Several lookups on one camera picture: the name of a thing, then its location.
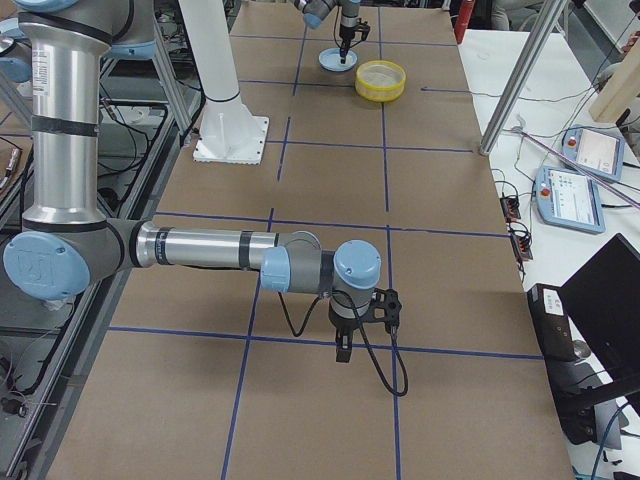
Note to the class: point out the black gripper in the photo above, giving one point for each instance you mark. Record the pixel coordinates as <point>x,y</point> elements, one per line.
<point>346,24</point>
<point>343,324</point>

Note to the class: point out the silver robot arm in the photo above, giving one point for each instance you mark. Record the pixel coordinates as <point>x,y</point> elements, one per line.
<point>67,243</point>
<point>314,12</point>

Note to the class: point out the yellow rimmed bamboo steamer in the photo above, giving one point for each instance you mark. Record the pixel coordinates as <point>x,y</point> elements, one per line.
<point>380,81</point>

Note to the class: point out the light blue plate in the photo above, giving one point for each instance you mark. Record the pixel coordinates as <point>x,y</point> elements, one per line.
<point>331,60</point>

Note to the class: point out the red cylinder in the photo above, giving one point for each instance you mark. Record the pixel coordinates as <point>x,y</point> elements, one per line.
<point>463,18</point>

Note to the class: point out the silver reacher grabber stick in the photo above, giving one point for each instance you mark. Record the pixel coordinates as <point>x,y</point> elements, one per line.
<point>571,163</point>

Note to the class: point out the black orange connector box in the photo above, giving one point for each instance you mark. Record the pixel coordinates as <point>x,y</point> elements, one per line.
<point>521,245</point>
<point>510,206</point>

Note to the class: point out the black laptop computer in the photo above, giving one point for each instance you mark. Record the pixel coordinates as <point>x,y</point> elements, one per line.
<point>601,299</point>

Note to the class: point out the near blue teach pendant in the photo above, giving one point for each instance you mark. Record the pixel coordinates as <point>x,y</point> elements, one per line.
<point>567,199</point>

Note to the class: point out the blue teach pendant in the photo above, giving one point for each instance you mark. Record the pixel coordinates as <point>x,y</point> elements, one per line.
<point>567,199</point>
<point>599,152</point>

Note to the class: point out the far blue teach pendant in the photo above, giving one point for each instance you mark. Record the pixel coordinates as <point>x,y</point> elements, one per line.
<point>599,152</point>

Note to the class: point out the wooden beam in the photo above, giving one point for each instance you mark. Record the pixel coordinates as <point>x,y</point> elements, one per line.
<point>621,88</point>

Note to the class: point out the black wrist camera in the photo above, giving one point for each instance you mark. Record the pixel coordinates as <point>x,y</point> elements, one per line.
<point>385,308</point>
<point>363,28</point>

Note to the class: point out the white camera pole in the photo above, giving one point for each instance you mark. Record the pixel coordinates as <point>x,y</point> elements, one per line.
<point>228,132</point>

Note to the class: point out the aluminium frame post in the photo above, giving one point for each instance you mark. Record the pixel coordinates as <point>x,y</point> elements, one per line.
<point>530,52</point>

